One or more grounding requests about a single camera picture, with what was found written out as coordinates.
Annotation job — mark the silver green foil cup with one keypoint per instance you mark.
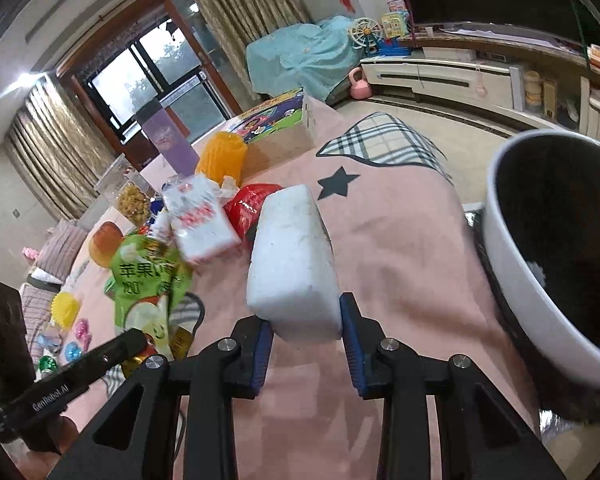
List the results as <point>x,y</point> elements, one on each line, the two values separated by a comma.
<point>47,365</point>

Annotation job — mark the yellow foam fruit net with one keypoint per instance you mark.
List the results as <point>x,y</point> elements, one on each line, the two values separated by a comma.
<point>64,309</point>

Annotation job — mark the red yellow apple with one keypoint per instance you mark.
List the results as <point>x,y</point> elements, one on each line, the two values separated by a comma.
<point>104,244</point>

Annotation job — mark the left beige curtain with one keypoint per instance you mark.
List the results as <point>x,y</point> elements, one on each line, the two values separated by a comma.
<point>57,150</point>

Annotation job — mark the red snack bag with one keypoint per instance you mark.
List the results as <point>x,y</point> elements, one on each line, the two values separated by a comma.
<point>243,210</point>

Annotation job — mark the left human hand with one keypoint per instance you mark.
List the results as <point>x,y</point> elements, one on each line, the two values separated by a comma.
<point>37,465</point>

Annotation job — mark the white foam block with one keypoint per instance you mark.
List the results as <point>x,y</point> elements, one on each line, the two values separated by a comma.
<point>292,280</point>

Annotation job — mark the blue foil wrapper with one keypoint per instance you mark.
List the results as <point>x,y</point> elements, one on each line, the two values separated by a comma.
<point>72,351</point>

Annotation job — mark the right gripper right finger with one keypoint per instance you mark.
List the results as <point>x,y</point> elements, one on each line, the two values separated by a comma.
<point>481,435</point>

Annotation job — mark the white round trash bin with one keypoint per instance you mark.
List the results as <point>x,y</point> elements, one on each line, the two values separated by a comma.
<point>541,231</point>

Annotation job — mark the colourful children's book box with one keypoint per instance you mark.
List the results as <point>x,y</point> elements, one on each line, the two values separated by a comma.
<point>277,128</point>

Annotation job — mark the pink kettlebell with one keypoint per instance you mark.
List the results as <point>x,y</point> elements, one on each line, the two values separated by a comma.
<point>360,88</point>

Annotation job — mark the green apple juice pouch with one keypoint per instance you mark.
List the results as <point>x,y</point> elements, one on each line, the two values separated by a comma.
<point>150,281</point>

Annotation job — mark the pink foil wrapper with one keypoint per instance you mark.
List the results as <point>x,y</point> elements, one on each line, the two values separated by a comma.
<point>82,332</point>

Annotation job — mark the teal covered armchair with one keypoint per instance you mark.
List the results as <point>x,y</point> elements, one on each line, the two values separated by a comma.
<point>314,57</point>

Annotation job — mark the pink plaid-patch bed blanket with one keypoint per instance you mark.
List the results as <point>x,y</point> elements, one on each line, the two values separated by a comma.
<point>404,249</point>

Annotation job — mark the clear jar of snacks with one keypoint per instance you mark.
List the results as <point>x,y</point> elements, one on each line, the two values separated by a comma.
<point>126,190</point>

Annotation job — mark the toy ferris wheel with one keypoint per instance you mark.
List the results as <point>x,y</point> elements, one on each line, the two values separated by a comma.
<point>366,35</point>

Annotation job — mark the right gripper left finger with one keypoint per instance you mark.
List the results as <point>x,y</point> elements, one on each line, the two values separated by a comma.
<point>171,410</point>

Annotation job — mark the white TV cabinet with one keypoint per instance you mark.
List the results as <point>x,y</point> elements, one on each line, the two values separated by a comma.
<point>519,78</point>

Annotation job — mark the purple thermos bottle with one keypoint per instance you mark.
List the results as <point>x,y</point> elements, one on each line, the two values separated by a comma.
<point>168,139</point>

